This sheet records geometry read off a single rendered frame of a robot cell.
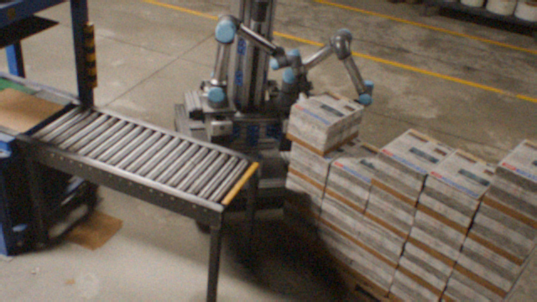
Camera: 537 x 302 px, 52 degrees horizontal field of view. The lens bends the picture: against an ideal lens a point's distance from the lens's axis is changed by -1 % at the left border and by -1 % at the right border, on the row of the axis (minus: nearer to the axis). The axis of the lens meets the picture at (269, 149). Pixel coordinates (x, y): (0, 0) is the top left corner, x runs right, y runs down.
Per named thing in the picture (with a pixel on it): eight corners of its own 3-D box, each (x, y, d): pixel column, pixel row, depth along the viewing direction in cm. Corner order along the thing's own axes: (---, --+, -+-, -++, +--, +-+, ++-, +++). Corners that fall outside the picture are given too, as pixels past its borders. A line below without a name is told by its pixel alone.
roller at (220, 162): (228, 160, 330) (231, 154, 327) (190, 203, 292) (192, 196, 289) (221, 156, 330) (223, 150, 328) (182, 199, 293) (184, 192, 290)
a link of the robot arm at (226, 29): (226, 95, 362) (238, 16, 333) (224, 106, 350) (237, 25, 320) (208, 92, 361) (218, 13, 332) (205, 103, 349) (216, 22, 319)
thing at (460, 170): (456, 149, 308) (457, 148, 308) (505, 172, 294) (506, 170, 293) (426, 174, 284) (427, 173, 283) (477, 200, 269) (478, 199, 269)
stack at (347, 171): (310, 217, 410) (328, 122, 365) (451, 306, 351) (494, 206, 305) (276, 241, 384) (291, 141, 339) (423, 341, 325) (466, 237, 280)
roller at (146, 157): (173, 141, 340) (173, 134, 337) (128, 180, 302) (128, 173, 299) (165, 138, 341) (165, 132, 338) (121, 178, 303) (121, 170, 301)
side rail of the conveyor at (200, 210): (224, 224, 291) (226, 206, 285) (219, 230, 287) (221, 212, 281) (23, 150, 327) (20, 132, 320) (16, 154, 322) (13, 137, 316)
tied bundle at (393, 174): (402, 159, 336) (412, 127, 323) (445, 182, 321) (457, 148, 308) (369, 184, 311) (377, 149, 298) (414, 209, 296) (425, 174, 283)
